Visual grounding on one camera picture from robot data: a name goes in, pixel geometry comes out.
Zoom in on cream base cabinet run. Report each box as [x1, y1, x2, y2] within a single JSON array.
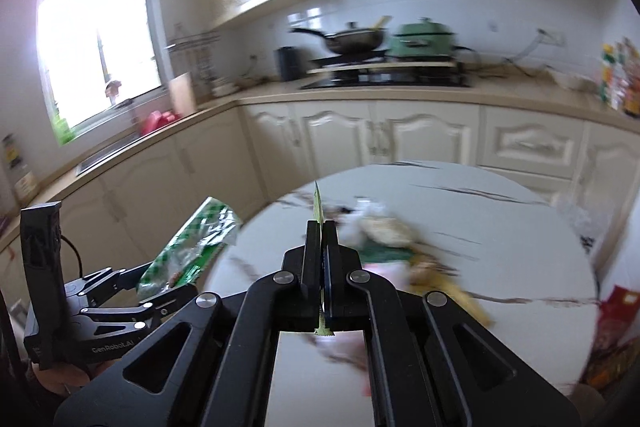
[[0, 99, 640, 323]]

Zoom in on green white checked wrapper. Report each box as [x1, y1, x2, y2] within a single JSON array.
[[136, 197, 243, 303]]

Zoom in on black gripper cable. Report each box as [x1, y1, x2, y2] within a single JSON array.
[[60, 234, 84, 280]]

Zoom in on pink wrapper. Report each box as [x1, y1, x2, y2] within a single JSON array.
[[362, 259, 416, 293]]

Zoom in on clear plastic bag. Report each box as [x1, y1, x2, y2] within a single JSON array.
[[555, 197, 608, 253]]

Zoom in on steel sink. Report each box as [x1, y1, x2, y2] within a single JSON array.
[[77, 134, 146, 172]]

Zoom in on green cooking pot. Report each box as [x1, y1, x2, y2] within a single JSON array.
[[389, 18, 457, 58]]

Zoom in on person's left hand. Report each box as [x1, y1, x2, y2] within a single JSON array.
[[30, 359, 108, 400]]

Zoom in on black kettle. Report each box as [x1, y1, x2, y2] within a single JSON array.
[[276, 47, 301, 82]]

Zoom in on colourful seasoning packets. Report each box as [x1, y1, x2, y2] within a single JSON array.
[[600, 39, 640, 118]]

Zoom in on wooden cutting board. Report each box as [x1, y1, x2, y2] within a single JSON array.
[[169, 73, 197, 116]]

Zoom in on small green plant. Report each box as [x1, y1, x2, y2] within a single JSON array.
[[52, 114, 76, 145]]

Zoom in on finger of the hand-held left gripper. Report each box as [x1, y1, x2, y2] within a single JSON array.
[[79, 284, 201, 342], [75, 263, 158, 308]]

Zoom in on black wok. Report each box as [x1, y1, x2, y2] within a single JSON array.
[[290, 22, 391, 56]]

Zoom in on round marble table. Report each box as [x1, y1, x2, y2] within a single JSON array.
[[202, 161, 601, 427]]

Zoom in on wall utensil rail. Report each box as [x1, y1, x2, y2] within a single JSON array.
[[167, 34, 223, 90]]

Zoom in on crumpled white tissue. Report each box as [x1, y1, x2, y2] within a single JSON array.
[[345, 199, 396, 243]]

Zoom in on kitchen window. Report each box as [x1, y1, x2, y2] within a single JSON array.
[[37, 0, 166, 132]]

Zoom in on long wooden board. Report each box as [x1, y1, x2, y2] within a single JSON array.
[[306, 59, 458, 75]]

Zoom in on metal faucet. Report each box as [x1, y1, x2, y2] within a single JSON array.
[[105, 81, 133, 112]]

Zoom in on clear jar white label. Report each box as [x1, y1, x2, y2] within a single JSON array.
[[12, 172, 38, 202]]

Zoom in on green packet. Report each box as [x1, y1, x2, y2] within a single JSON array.
[[360, 242, 416, 263]]

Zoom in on thin green wrapper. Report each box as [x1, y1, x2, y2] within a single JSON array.
[[312, 181, 335, 338]]

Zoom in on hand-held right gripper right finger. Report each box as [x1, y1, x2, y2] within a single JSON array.
[[322, 221, 583, 427]]

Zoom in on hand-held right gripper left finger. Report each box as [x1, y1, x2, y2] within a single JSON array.
[[52, 219, 326, 427]]

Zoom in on red bag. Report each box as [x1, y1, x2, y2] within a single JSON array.
[[582, 284, 640, 390]]

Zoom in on yellow brown peel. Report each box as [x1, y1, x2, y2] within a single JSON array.
[[410, 252, 496, 328]]

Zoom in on black gas stove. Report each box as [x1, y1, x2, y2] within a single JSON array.
[[300, 49, 473, 88]]

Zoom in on yellow label jar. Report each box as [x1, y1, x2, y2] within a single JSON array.
[[2, 134, 23, 168]]

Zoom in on white wall socket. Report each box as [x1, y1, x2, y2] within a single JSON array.
[[537, 29, 568, 48]]

